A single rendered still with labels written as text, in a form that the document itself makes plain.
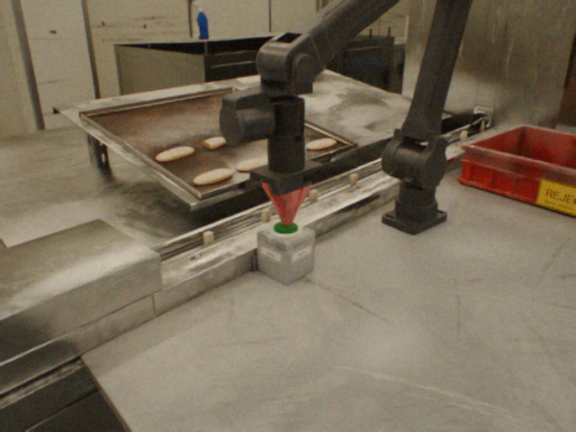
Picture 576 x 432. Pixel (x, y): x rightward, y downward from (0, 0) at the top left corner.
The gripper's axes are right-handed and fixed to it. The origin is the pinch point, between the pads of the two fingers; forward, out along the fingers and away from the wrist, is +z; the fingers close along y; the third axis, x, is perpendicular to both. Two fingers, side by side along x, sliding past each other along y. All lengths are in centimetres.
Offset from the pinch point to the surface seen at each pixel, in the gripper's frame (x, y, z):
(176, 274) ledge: 6.5, -17.4, 5.1
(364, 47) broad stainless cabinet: 180, 272, 4
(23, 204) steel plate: 63, -20, 9
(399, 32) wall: 382, 644, 21
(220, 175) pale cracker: 27.2, 8.2, 0.8
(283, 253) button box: -2.7, -3.6, 3.6
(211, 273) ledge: 4.1, -12.7, 6.0
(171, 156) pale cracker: 39.9, 5.0, -1.3
